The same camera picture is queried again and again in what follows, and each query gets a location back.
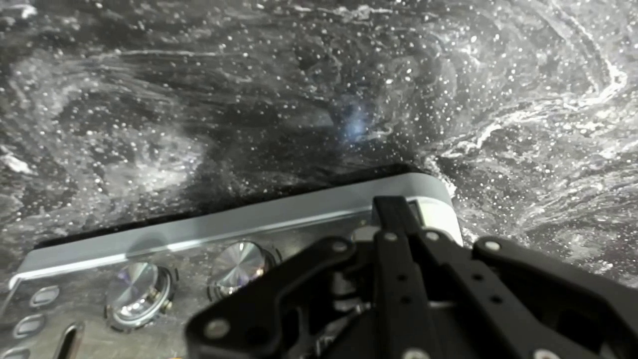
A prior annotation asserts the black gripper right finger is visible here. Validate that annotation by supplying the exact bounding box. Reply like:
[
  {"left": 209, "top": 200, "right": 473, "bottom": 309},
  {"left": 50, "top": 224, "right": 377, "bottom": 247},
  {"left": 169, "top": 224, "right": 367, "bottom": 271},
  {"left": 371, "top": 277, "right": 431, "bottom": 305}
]
[{"left": 417, "top": 228, "right": 638, "bottom": 359}]

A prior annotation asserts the clear jar with cream lid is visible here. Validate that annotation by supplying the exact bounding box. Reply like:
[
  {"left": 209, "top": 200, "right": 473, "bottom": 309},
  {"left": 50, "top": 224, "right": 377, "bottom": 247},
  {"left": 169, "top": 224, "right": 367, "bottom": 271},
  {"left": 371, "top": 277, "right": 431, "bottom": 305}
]
[{"left": 0, "top": 172, "right": 467, "bottom": 359}]

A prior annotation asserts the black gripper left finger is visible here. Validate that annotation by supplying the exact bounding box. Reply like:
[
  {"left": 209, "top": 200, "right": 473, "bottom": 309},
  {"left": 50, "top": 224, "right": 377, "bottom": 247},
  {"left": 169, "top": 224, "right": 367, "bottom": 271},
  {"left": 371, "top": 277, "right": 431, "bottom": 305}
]
[{"left": 183, "top": 194, "right": 433, "bottom": 359}]

